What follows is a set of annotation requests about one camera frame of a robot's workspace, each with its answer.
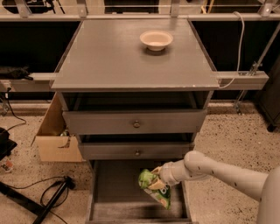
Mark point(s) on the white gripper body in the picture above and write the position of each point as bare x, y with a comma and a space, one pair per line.
166, 173

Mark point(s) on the green rice chip bag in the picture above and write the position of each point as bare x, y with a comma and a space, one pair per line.
162, 196

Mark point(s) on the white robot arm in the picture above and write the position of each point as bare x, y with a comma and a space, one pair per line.
262, 187

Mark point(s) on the grey open bottom drawer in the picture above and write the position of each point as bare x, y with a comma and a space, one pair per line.
116, 197

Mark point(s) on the grey top drawer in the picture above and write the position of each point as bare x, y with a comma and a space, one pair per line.
115, 113

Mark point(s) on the grey middle drawer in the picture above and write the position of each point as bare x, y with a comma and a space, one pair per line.
136, 146

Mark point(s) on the grey drawer cabinet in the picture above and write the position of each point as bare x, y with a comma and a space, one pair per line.
135, 88

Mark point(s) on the cardboard box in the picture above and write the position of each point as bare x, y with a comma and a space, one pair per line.
54, 142

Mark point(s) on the dark cabinet at right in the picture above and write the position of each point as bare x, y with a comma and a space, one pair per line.
269, 98

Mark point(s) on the white paper bowl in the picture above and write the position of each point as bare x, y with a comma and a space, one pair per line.
156, 40

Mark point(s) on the black object at left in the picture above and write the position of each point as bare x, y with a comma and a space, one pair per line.
6, 145

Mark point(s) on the metal rail frame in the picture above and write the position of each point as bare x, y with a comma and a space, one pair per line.
140, 16

